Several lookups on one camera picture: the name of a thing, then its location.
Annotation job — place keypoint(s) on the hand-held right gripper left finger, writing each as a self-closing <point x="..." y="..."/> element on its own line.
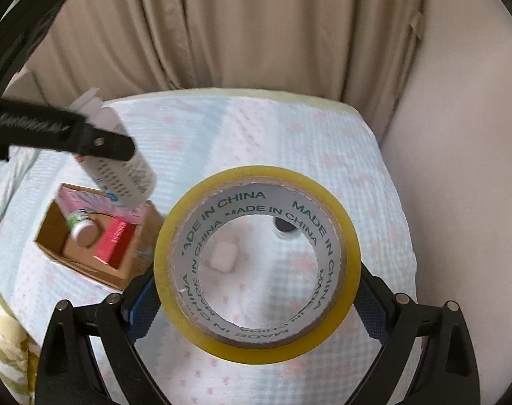
<point x="142" y="316"/>

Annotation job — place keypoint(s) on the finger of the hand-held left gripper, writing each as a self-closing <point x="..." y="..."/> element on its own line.
<point x="32" y="29"/>
<point x="70" y="133"/>

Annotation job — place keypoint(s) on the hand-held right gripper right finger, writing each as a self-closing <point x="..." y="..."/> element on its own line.
<point x="369" y="308"/>

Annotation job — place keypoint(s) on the white printed bottle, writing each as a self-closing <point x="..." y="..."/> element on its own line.
<point x="125" y="177"/>

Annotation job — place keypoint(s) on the brown cardboard box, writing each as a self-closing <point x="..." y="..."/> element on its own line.
<point x="80" y="263"/>

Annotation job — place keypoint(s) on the yellow clear tape roll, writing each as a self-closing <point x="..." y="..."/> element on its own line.
<point x="256" y="348"/>

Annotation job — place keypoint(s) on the pink flat box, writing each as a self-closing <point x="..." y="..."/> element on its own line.
<point x="91" y="202"/>

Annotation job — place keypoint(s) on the red small box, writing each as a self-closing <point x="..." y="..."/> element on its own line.
<point x="114" y="242"/>

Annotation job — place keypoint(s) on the white small square case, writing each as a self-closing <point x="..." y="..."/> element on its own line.
<point x="222" y="257"/>

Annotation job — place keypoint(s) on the white bottle green cap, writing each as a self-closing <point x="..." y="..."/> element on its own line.
<point x="85" y="232"/>

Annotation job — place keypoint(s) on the black small round cap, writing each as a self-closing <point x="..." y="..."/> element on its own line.
<point x="284" y="230"/>

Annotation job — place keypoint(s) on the yellow green striped sheet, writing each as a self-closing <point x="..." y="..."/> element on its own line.
<point x="7" y="346"/>

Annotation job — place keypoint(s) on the beige curtain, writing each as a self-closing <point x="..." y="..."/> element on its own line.
<point x="260" y="29"/>

